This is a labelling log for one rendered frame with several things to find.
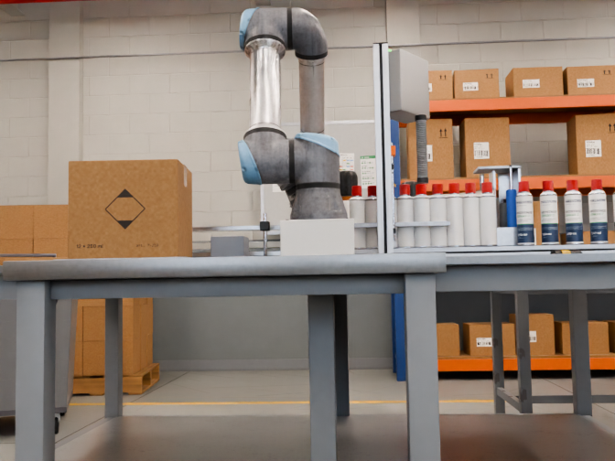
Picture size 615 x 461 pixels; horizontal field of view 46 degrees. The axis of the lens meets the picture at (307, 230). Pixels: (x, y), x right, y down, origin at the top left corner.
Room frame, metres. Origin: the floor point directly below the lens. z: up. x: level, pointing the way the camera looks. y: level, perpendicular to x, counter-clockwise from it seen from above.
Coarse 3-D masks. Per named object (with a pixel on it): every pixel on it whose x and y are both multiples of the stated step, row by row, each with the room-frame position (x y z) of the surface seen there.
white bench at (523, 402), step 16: (496, 304) 3.99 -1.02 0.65; (496, 320) 3.99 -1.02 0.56; (528, 320) 3.37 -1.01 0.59; (496, 336) 3.99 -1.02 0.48; (528, 336) 3.37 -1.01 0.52; (496, 352) 3.99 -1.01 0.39; (528, 352) 3.37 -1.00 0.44; (496, 368) 3.99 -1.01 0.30; (528, 368) 3.37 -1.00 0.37; (496, 384) 3.99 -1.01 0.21; (528, 384) 3.37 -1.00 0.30; (496, 400) 3.99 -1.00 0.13; (512, 400) 3.60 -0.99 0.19; (528, 400) 3.37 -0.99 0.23; (544, 400) 3.68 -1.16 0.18; (560, 400) 3.68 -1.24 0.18; (592, 400) 3.67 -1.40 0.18; (608, 400) 3.66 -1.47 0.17
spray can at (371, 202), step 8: (368, 192) 2.33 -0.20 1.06; (368, 200) 2.31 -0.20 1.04; (376, 200) 2.31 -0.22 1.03; (368, 208) 2.31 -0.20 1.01; (376, 208) 2.31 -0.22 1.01; (368, 216) 2.31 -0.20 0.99; (376, 216) 2.31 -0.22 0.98; (368, 232) 2.32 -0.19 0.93; (376, 232) 2.31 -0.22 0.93; (368, 240) 2.32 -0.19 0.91; (376, 240) 2.31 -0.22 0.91; (368, 248) 2.32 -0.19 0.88; (376, 248) 2.31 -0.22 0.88
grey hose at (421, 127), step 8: (416, 120) 2.21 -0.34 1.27; (424, 120) 2.20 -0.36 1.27; (416, 128) 2.21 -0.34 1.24; (424, 128) 2.20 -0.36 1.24; (416, 136) 2.21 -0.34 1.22; (424, 136) 2.20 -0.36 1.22; (416, 144) 2.22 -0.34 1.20; (424, 144) 2.20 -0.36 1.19; (424, 152) 2.20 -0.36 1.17; (416, 160) 2.21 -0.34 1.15; (424, 160) 2.20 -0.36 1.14; (424, 168) 2.20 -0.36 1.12; (424, 176) 2.20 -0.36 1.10
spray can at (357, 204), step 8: (352, 192) 2.32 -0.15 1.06; (360, 192) 2.31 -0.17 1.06; (352, 200) 2.31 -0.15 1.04; (360, 200) 2.30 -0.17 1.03; (352, 208) 2.31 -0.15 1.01; (360, 208) 2.30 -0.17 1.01; (352, 216) 2.31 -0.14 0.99; (360, 216) 2.30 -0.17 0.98; (360, 232) 2.30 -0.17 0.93; (360, 240) 2.30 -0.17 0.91; (360, 248) 2.30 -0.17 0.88
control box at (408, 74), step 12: (396, 60) 2.15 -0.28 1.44; (408, 60) 2.17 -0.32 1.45; (420, 60) 2.23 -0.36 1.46; (396, 72) 2.15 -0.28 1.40; (408, 72) 2.17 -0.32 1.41; (420, 72) 2.23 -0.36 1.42; (396, 84) 2.15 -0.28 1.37; (408, 84) 2.17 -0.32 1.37; (420, 84) 2.23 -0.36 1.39; (396, 96) 2.15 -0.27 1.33; (408, 96) 2.17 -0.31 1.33; (420, 96) 2.23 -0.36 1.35; (396, 108) 2.15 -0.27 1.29; (408, 108) 2.17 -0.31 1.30; (420, 108) 2.22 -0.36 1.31; (396, 120) 2.27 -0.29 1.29; (408, 120) 2.27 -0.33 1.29
